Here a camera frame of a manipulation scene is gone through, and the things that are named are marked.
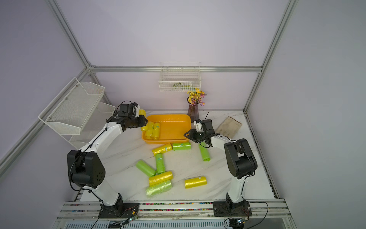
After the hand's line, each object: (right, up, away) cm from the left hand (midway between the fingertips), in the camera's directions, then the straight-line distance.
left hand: (145, 122), depth 90 cm
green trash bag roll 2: (+39, -19, +3) cm, 44 cm away
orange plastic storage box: (+16, -3, +17) cm, 24 cm away
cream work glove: (+60, -4, +18) cm, 63 cm away
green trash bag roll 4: (0, -27, -4) cm, 28 cm away
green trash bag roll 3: (+10, -25, -3) cm, 28 cm away
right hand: (+27, -10, +4) cm, 29 cm away
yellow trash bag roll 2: (+4, -6, +14) cm, 16 cm away
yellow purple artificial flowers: (+34, +18, +6) cm, 38 cm away
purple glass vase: (+32, +9, +14) cm, 36 cm away
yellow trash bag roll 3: (+11, -18, +3) cm, 21 cm away
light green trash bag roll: (+11, -36, -13) cm, 40 cm away
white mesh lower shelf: (-34, +8, +11) cm, 36 cm away
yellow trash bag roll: (+2, -4, 0) cm, 5 cm away
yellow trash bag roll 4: (+12, -32, -10) cm, 36 cm away
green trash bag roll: (+24, -16, +3) cm, 28 cm away
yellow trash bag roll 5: (+32, -34, -11) cm, 48 cm away
